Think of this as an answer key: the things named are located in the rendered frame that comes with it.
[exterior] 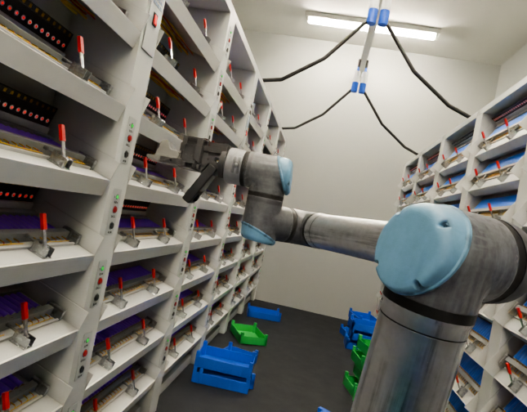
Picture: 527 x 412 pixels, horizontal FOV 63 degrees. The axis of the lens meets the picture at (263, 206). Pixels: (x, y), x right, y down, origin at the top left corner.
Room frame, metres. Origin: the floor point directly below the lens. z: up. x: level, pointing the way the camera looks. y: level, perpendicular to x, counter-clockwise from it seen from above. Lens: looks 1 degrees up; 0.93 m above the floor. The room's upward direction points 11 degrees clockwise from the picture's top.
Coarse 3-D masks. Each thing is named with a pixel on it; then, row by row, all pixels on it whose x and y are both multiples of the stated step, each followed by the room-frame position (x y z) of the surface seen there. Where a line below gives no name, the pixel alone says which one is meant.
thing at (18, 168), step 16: (0, 112) 0.90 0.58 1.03; (32, 128) 1.01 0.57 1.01; (48, 128) 1.06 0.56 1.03; (80, 144) 1.08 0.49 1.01; (0, 160) 0.71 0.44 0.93; (16, 160) 0.74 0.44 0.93; (32, 160) 0.81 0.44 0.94; (96, 160) 1.07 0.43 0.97; (112, 160) 1.07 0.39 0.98; (0, 176) 0.73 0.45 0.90; (16, 176) 0.76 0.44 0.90; (32, 176) 0.80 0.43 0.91; (48, 176) 0.84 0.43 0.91; (64, 176) 0.89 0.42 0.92; (80, 176) 0.94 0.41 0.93; (96, 176) 1.02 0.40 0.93; (112, 176) 1.07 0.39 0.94; (80, 192) 0.98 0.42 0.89; (96, 192) 1.04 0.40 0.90
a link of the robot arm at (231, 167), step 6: (234, 150) 1.05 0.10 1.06; (240, 150) 1.05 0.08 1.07; (246, 150) 1.06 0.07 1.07; (228, 156) 1.04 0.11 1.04; (234, 156) 1.04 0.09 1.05; (240, 156) 1.04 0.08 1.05; (228, 162) 1.04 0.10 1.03; (234, 162) 1.04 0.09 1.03; (240, 162) 1.03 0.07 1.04; (228, 168) 1.04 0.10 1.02; (234, 168) 1.04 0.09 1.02; (228, 174) 1.04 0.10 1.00; (234, 174) 1.04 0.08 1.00; (228, 180) 1.06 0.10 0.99; (234, 180) 1.05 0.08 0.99
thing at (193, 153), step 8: (184, 136) 1.06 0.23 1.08; (184, 144) 1.06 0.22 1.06; (192, 144) 1.06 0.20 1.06; (200, 144) 1.06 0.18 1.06; (208, 144) 1.07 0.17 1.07; (216, 144) 1.09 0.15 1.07; (224, 144) 1.07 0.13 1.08; (184, 152) 1.07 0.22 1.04; (192, 152) 1.06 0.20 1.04; (200, 152) 1.06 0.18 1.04; (208, 152) 1.08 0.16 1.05; (216, 152) 1.07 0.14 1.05; (224, 152) 1.06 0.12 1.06; (184, 160) 1.06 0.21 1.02; (192, 160) 1.06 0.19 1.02; (200, 160) 1.07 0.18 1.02; (208, 160) 1.07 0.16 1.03; (216, 160) 1.09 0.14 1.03; (224, 160) 1.05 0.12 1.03; (184, 168) 1.10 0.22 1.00; (192, 168) 1.06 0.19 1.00; (200, 168) 1.07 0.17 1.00
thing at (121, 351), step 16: (128, 320) 1.66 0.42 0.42; (144, 320) 1.59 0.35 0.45; (160, 320) 1.77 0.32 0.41; (96, 336) 1.43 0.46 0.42; (112, 336) 1.49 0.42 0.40; (128, 336) 1.59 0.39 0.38; (144, 336) 1.59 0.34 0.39; (160, 336) 1.73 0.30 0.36; (96, 352) 1.33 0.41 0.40; (112, 352) 1.41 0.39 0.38; (128, 352) 1.48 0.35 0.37; (144, 352) 1.59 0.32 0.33; (96, 368) 1.29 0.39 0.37; (112, 368) 1.34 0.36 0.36; (96, 384) 1.24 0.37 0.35
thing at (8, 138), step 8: (0, 136) 0.78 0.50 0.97; (8, 136) 0.80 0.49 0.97; (16, 136) 0.82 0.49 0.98; (8, 144) 0.79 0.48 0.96; (16, 144) 0.81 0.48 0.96; (24, 144) 0.85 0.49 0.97; (32, 144) 0.87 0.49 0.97; (40, 144) 0.89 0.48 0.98; (48, 144) 0.93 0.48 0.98; (40, 152) 0.88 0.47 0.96; (48, 152) 0.93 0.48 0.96; (72, 152) 1.00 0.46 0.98; (80, 160) 1.04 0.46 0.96
